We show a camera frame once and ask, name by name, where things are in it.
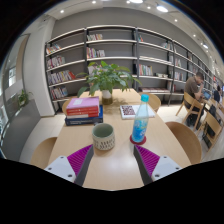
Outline green potted plant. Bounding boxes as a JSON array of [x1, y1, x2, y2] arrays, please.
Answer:
[[75, 60, 143, 106]]

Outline small green plant on ledge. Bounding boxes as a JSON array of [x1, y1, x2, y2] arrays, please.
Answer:
[[16, 88, 35, 108]]

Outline round ceiling lights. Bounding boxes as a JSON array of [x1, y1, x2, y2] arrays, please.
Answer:
[[59, 0, 210, 50]]

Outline clear bottle with blue cap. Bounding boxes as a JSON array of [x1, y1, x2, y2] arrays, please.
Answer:
[[130, 93, 151, 145]]

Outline beige patterned ceramic cup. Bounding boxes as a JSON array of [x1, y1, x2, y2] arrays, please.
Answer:
[[91, 122, 116, 152]]

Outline pink book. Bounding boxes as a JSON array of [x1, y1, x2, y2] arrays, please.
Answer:
[[65, 96, 101, 111]]

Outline wooden frame chair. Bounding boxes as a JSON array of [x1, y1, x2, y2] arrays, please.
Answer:
[[201, 111, 224, 150], [175, 91, 205, 131]]

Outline laptop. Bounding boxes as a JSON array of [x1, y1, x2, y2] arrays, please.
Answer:
[[202, 90, 212, 101]]

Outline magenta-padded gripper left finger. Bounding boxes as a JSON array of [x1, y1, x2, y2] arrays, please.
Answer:
[[43, 143, 96, 187]]

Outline red book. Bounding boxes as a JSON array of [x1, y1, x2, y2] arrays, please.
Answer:
[[65, 105, 101, 115], [65, 109, 101, 118]]

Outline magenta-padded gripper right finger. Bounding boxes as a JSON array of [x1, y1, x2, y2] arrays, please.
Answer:
[[132, 144, 183, 187]]

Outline person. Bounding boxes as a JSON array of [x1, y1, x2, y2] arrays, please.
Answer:
[[212, 84, 224, 105], [183, 71, 205, 128]]

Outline grey bookshelf unit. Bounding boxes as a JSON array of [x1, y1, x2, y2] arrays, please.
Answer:
[[43, 23, 217, 105]]

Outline open white booklet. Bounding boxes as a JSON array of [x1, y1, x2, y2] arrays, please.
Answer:
[[118, 103, 156, 121]]

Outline dark blue book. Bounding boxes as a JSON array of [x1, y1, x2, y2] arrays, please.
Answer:
[[64, 114, 105, 127]]

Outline round-backed wooden chair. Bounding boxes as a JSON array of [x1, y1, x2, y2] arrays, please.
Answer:
[[30, 136, 59, 170], [61, 98, 73, 116], [164, 120, 203, 165], [146, 92, 162, 113]]

